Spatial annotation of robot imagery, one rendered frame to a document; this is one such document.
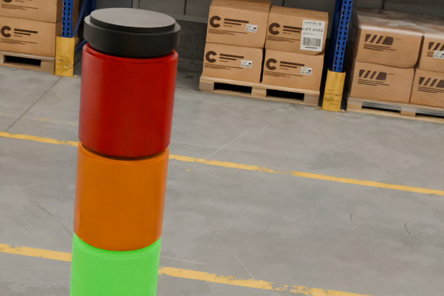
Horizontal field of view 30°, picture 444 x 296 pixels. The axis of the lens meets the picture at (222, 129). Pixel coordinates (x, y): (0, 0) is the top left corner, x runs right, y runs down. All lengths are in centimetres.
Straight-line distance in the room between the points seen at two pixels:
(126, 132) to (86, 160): 3
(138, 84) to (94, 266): 11
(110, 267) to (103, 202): 4
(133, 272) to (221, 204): 540
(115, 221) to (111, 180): 2
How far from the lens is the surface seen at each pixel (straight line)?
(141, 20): 43
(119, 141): 43
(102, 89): 42
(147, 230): 46
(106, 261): 46
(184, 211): 570
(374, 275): 526
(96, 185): 44
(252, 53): 825
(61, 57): 843
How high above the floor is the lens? 243
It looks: 19 degrees down
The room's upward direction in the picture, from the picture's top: 7 degrees clockwise
